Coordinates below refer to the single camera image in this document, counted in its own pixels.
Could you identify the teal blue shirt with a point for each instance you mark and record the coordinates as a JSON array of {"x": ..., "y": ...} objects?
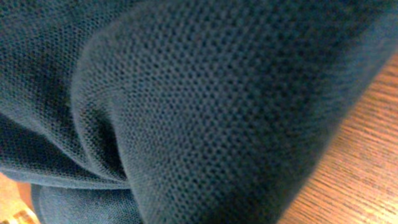
[{"x": 179, "y": 111}]

